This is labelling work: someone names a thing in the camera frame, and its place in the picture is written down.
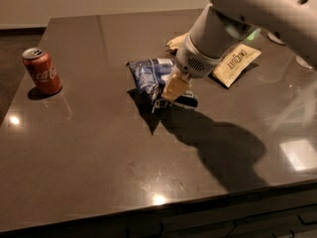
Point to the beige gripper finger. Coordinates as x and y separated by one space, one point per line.
175 87
175 73

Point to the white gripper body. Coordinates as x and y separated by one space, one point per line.
194 62

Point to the blue chip bag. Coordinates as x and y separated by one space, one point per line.
150 77

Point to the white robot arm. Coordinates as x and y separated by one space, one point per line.
224 23

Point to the beige brown popcorn bag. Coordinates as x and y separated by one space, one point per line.
232 64

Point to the red Coca-Cola can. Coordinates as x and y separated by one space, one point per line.
41 70

